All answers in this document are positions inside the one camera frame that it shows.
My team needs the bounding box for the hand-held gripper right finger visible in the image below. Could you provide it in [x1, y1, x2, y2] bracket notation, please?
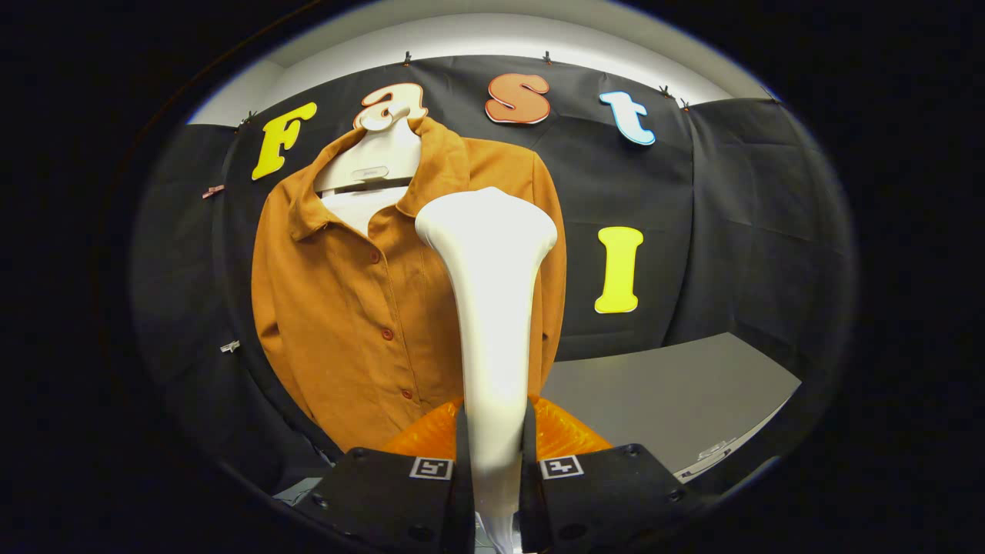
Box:
[519, 394, 705, 554]

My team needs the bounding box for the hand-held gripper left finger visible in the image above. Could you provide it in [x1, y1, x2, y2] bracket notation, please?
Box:
[292, 395, 476, 554]

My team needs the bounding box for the brown button shirt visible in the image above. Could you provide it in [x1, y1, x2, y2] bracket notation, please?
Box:
[251, 115, 568, 453]

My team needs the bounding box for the white garment steamer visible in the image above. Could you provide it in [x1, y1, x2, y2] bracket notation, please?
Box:
[414, 186, 559, 554]

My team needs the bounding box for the white mannequin clothes stand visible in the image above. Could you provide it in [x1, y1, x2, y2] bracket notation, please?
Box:
[314, 104, 422, 235]

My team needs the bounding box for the grey cabinet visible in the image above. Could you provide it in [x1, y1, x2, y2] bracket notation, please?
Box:
[543, 331, 803, 484]

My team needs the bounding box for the black backdrop cloth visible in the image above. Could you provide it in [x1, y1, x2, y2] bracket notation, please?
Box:
[131, 54, 856, 501]

